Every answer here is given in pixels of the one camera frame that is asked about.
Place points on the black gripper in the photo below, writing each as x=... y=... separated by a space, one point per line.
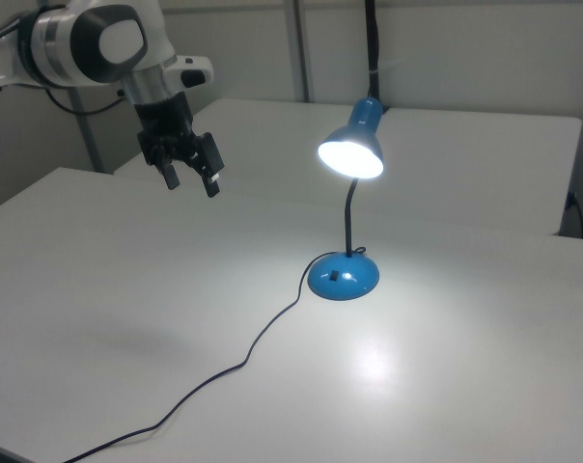
x=163 y=120

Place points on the blue gooseneck desk lamp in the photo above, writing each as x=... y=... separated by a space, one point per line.
x=342 y=280

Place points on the black pole with white tie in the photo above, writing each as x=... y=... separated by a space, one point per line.
x=372 y=38

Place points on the grey metal partition post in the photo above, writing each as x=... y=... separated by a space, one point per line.
x=90 y=140
x=298 y=48

